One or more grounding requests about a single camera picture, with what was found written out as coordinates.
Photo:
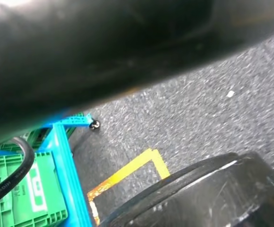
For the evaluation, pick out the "yellow floor tape outline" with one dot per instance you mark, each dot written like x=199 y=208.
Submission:
x=132 y=166

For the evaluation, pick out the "blue metal shelf rack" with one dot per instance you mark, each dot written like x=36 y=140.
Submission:
x=66 y=163

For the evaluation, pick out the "dark grey robot body shell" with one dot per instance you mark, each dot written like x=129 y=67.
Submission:
x=103 y=56

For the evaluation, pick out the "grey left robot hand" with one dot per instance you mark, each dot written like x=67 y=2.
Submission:
x=210 y=188

